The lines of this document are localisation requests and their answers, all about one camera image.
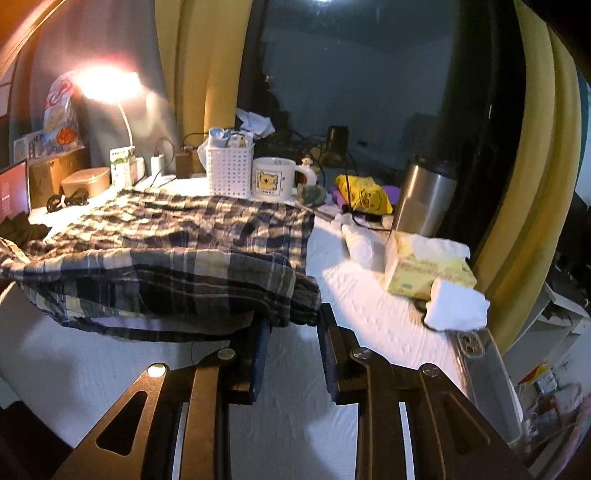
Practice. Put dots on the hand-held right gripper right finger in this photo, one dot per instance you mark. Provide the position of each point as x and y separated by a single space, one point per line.
328 350

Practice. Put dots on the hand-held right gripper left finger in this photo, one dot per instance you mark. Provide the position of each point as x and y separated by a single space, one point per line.
258 350

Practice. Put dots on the plaid flannel shirt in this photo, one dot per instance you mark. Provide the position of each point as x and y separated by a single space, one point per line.
184 240

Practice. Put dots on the white embossed tablecloth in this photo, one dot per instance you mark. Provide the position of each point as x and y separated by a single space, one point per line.
369 300

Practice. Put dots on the white plastic bottle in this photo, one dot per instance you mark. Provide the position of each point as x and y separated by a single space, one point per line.
360 244

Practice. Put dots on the yellow tissue box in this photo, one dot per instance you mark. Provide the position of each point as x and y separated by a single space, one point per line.
415 272

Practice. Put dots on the white folded cloth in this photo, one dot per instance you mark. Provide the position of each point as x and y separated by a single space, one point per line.
457 307

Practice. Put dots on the grey fuzzy toy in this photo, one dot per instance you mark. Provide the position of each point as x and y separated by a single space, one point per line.
310 194

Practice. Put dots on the yellow printed plastic bag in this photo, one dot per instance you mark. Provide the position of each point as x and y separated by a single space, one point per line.
364 196

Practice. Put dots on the phone in clear case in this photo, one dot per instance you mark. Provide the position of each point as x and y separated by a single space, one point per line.
489 378

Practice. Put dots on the purple cloth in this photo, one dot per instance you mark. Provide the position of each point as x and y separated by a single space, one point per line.
391 191

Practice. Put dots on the white mug with cat print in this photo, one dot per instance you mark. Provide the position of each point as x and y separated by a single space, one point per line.
272 180

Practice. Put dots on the stainless steel tumbler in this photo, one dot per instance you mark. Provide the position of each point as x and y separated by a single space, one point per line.
420 203

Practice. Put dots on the white plastic basket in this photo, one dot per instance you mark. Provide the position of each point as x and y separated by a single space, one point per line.
228 170

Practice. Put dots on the small cream figurine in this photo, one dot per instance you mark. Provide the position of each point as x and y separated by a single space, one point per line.
308 165

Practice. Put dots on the black power adapter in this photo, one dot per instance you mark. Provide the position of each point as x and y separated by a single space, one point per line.
184 162

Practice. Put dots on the black cup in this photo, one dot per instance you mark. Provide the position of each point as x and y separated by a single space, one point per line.
337 143

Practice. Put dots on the white plug charger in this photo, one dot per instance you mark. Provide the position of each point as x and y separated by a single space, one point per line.
157 165

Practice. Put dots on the crumpled white paper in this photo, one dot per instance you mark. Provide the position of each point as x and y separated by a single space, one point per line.
254 122

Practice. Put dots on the white shelf unit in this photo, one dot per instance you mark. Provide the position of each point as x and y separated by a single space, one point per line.
561 300

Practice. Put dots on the beige lidded container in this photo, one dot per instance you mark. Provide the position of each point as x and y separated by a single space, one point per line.
85 182

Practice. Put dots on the yellow curtain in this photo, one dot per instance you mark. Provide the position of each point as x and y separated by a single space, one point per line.
531 184
203 69

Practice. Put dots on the black folded cloth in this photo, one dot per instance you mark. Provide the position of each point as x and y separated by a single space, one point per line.
18 228

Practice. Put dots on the brown cardboard box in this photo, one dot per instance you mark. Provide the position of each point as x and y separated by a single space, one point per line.
46 170

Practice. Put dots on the dark window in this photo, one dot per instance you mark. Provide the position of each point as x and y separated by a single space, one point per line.
369 69

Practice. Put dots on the laptop with red screen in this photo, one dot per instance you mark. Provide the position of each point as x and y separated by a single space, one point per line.
14 189

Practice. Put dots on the white desk lamp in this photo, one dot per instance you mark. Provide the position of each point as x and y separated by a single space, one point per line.
108 83

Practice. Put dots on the colourful printed carton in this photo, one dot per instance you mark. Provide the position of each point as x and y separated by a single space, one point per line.
30 145

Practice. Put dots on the printed snack bag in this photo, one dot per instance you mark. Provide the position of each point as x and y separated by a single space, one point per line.
60 115

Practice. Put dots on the grey teal curtain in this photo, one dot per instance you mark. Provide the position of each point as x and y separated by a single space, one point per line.
55 50

